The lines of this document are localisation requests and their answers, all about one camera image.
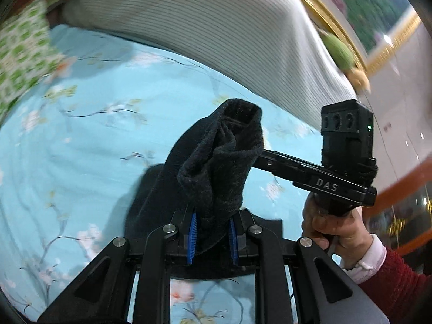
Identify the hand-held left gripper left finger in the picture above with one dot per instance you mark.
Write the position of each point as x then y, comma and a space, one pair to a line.
191, 239

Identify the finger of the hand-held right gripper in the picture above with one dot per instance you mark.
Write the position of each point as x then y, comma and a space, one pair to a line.
287, 165

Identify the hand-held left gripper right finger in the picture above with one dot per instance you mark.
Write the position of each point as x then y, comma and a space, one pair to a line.
233, 243

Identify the black pants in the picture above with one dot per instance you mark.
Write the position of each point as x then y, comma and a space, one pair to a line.
216, 175

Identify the person's right forearm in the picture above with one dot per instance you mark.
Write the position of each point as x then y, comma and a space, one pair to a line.
398, 276

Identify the person's right hand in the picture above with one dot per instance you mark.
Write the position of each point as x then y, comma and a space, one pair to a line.
351, 236

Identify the yellow plush toy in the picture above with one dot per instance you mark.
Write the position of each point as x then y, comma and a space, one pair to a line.
360, 77

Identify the reddish wooden furniture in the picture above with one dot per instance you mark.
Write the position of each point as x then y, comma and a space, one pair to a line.
405, 182

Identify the green plush toy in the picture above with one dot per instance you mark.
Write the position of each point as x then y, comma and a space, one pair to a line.
339, 52

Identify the gold framed picture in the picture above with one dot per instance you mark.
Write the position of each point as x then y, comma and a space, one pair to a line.
371, 6

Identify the blue floral bedsheet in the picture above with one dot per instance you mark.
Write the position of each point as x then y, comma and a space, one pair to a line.
84, 158

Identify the white ribbed blanket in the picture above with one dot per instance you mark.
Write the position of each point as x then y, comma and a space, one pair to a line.
202, 23

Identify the green patterned pillow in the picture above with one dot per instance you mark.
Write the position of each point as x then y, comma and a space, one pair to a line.
20, 47

